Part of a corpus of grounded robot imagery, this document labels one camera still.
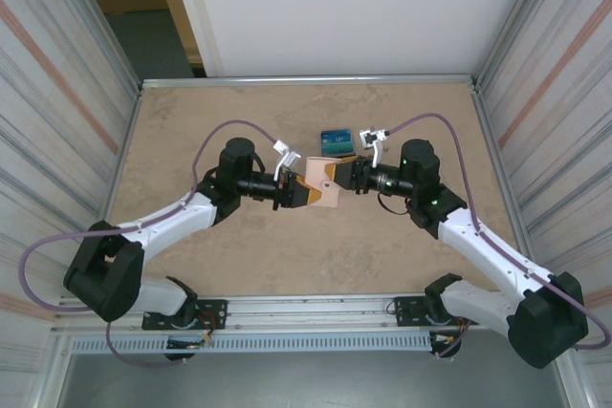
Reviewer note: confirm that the aluminium table frame rail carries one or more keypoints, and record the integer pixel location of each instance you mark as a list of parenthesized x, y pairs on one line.
[(311, 80)]

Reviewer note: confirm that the blue credit card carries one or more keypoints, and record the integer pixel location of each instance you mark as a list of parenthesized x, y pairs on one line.
[(332, 134)]

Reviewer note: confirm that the small circuit board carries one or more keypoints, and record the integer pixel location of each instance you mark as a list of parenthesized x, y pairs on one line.
[(186, 344)]

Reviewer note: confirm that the grey metal shelf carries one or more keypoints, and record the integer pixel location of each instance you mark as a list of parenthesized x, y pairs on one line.
[(311, 379)]

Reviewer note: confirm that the aluminium frame post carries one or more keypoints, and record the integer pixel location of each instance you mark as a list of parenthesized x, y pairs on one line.
[(112, 45), (514, 21)]

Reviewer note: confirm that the beige leather card holder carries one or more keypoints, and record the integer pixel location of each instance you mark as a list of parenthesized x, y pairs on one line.
[(315, 171)]

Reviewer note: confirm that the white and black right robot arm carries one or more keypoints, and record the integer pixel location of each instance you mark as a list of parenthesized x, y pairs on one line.
[(497, 250)]

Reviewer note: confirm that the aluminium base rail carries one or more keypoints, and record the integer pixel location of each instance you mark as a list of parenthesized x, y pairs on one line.
[(311, 307)]

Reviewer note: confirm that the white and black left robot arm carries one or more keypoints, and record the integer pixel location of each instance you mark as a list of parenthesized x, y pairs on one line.
[(167, 224)]

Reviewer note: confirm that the white door frame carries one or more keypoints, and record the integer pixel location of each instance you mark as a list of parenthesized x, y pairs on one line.
[(199, 21)]

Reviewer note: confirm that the translucent corrugated side panel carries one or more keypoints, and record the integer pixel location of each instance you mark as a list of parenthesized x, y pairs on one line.
[(48, 116), (564, 116)]

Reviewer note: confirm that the teal credit card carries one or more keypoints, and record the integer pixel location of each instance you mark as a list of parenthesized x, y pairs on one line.
[(344, 147)]

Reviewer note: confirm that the clear plastic card box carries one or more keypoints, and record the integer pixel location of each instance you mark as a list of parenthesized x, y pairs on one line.
[(355, 147)]

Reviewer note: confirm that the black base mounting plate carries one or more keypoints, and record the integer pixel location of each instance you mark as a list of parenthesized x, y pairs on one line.
[(215, 312), (406, 310)]

